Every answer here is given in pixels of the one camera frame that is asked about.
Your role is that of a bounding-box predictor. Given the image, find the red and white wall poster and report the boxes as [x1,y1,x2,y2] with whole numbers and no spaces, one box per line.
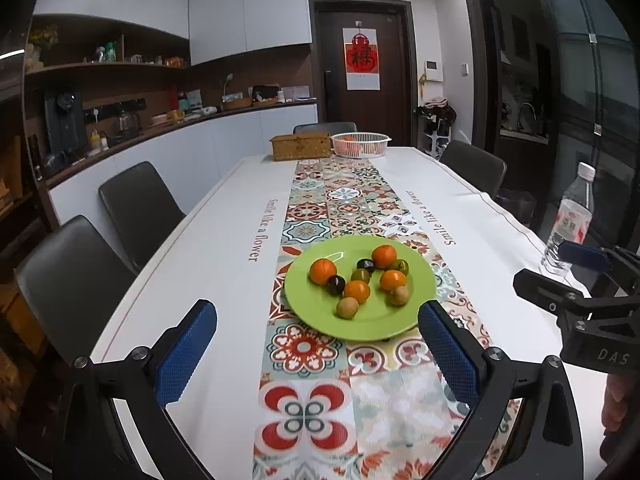
[343,28,381,92]

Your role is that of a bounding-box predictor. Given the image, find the clear plastic water bottle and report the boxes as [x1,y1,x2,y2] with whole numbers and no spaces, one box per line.
[539,162,597,281]

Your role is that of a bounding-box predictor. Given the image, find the woven wicker box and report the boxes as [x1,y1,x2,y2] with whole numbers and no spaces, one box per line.
[270,132,333,162]

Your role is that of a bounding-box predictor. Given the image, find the patterned table runner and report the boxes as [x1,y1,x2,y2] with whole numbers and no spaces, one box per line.
[252,157,521,480]

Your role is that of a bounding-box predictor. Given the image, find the glass kettle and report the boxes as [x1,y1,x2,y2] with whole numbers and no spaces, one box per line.
[117,110,139,139]

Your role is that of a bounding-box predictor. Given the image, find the small tangerine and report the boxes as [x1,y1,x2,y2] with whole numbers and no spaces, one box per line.
[379,269,407,293]
[344,280,371,305]

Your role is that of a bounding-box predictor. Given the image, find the dark grey chair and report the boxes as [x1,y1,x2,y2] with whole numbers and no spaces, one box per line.
[15,215,138,361]
[293,121,358,136]
[98,161,187,273]
[439,140,507,201]

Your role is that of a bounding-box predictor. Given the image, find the green plate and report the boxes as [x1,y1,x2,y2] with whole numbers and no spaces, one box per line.
[283,235,437,343]

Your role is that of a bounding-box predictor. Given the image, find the white sideboard counter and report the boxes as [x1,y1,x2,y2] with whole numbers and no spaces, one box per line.
[47,100,318,231]

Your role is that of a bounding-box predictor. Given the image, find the dark brown door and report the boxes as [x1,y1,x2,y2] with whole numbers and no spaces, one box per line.
[309,0,415,148]

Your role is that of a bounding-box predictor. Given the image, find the person's right hand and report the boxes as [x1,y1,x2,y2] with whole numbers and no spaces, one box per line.
[601,372,640,432]

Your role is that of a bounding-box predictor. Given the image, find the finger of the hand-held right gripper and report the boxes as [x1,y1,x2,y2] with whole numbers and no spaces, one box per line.
[557,240,640,283]
[513,268,640,331]

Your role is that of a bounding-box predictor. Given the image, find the white plastic basket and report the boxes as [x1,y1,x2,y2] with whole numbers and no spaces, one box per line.
[330,132,392,158]

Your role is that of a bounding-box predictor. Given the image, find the white upper cabinets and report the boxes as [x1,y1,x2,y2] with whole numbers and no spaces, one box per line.
[32,0,308,66]

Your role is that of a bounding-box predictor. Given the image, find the dark countertop appliance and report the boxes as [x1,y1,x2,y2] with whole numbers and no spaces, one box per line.
[44,87,87,156]

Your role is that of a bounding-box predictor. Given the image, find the dark trash bin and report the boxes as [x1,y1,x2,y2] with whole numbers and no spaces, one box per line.
[497,187,538,226]

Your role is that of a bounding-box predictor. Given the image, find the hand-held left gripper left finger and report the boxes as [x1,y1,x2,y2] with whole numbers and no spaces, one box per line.
[52,299,218,480]

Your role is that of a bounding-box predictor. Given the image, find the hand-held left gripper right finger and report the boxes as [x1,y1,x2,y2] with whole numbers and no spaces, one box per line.
[417,300,583,480]

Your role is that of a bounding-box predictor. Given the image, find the rack with clothes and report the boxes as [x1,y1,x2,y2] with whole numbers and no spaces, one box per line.
[415,96,457,156]

